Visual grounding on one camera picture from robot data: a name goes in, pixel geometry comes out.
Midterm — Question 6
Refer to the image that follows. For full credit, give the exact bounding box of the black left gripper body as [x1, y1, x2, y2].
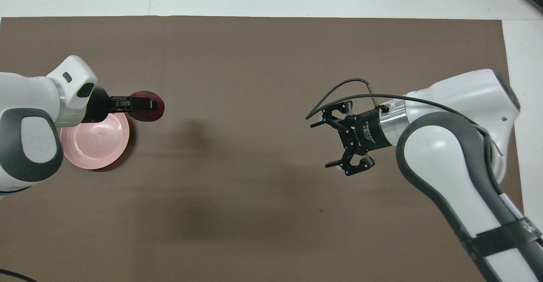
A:
[86, 87, 117, 123]

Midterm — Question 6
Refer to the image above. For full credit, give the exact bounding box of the dark red apple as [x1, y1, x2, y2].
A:
[127, 90, 165, 122]

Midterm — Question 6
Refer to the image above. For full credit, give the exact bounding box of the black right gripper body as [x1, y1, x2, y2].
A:
[339, 107, 395, 152]

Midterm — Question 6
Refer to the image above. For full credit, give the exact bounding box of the brown table mat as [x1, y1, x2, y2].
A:
[0, 16, 524, 282]

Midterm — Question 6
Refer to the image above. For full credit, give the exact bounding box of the pink plate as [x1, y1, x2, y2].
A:
[60, 112, 130, 170]

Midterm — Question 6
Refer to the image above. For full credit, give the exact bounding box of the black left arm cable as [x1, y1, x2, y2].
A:
[0, 268, 38, 282]

